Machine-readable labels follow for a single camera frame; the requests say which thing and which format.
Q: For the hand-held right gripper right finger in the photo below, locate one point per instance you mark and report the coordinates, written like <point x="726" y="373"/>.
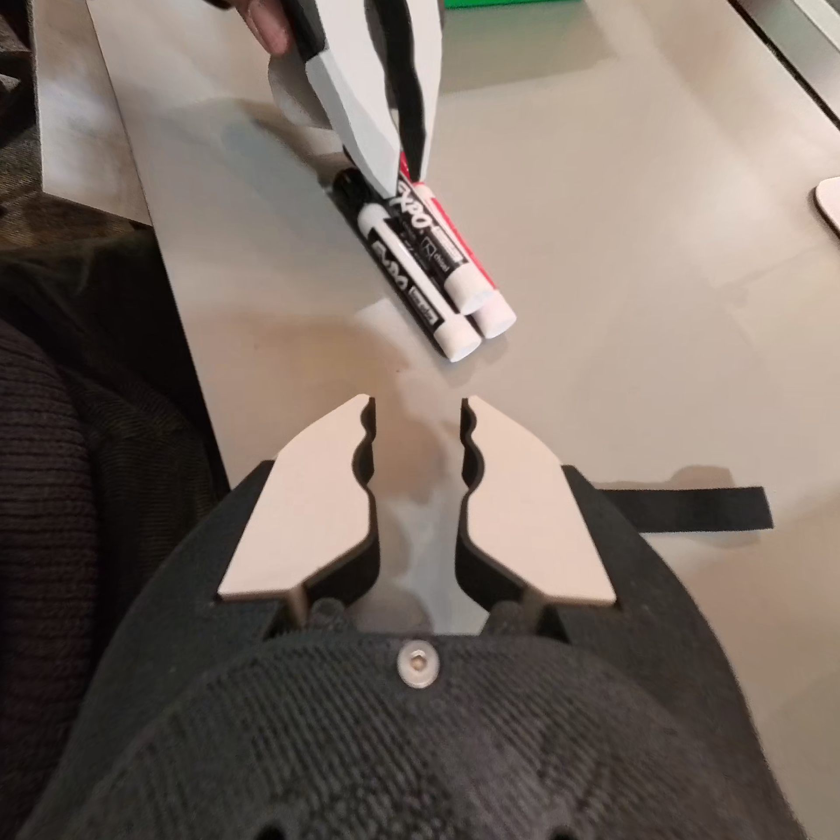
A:
<point x="538" y="525"/>

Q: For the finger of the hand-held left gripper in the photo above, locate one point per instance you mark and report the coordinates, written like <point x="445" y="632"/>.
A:
<point x="348" y="85"/>
<point x="430" y="39"/>

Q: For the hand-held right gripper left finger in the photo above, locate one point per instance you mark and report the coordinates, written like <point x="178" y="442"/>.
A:
<point x="295" y="525"/>

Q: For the black dry erase marker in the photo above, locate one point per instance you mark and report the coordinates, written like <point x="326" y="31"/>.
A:
<point x="394" y="259"/>
<point x="466" y="292"/>

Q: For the red dry erase marker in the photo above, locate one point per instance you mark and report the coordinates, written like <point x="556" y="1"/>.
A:
<point x="495" y="318"/>

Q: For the light grey desk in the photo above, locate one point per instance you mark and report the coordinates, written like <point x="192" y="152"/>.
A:
<point x="623" y="262"/>

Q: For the person's left hand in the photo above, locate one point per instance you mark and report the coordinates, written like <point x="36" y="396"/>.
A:
<point x="259" y="23"/>

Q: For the green plastic bin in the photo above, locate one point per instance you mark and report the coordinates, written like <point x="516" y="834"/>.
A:
<point x="512" y="4"/>

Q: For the black knit sleeve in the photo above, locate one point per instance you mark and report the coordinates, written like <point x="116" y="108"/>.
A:
<point x="65" y="492"/>

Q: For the white stand base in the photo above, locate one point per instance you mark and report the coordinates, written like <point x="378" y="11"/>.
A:
<point x="828" y="203"/>

